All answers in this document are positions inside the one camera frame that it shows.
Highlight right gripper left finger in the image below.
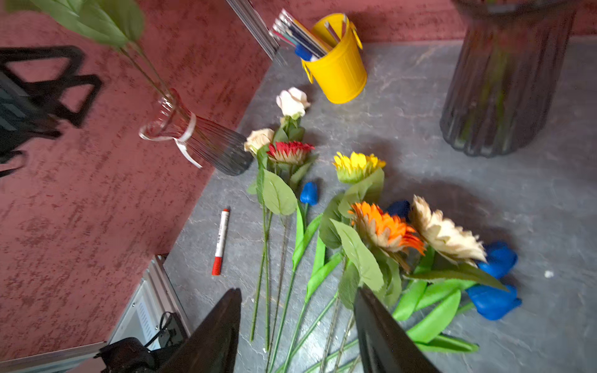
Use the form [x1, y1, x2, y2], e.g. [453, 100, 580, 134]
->
[159, 288, 242, 372]

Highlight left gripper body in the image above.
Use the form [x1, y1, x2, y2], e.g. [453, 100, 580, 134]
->
[1, 46, 103, 177]

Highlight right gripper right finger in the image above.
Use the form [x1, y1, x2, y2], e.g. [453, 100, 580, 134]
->
[354, 286, 439, 373]

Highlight orange gerbera flower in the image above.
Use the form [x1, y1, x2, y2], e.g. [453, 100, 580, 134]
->
[4, 0, 173, 97]

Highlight red gerbera flower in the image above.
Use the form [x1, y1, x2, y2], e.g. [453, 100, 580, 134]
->
[249, 140, 316, 343]

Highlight cream rose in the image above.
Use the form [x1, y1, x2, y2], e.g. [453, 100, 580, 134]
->
[243, 128, 275, 155]

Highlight white rose top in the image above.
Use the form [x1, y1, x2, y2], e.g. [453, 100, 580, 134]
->
[276, 87, 311, 141]

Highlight blue tulip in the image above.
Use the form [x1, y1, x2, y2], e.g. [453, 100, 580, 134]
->
[279, 199, 412, 373]
[393, 242, 522, 321]
[268, 182, 321, 372]
[393, 280, 522, 354]

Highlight red white marker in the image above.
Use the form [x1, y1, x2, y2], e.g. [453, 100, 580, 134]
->
[211, 208, 230, 276]

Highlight blue tulip far left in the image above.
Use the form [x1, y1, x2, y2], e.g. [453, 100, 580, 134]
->
[268, 182, 321, 372]

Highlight left dark glass vase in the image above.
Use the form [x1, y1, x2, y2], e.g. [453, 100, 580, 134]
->
[139, 89, 253, 177]

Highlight pens in cup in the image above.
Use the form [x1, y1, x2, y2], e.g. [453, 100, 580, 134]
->
[270, 9, 332, 62]

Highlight yellow pen cup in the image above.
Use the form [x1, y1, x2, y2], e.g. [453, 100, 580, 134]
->
[302, 13, 367, 104]

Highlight middle dark ribbed vase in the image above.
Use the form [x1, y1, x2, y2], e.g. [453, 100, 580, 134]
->
[440, 1, 580, 158]

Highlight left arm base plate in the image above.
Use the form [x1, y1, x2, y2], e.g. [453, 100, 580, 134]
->
[93, 312, 189, 372]

